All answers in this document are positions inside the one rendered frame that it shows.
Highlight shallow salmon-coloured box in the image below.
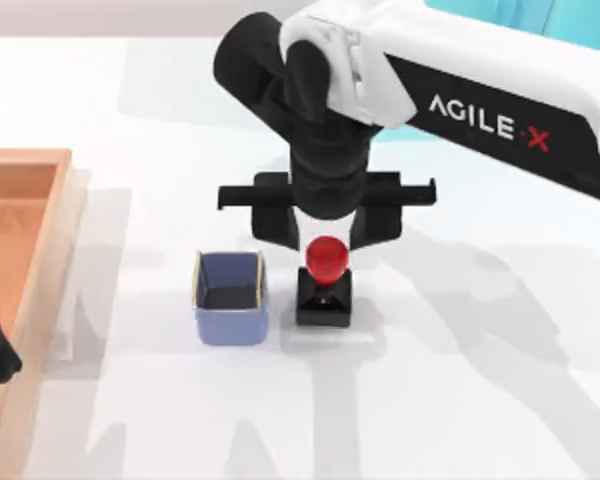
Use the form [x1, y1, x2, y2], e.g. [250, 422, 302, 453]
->
[0, 148, 89, 480]

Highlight blue box with gold handles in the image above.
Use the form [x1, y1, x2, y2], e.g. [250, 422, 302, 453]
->
[193, 249, 273, 348]

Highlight red stamp with black base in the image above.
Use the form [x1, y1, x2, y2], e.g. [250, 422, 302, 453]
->
[295, 235, 354, 329]

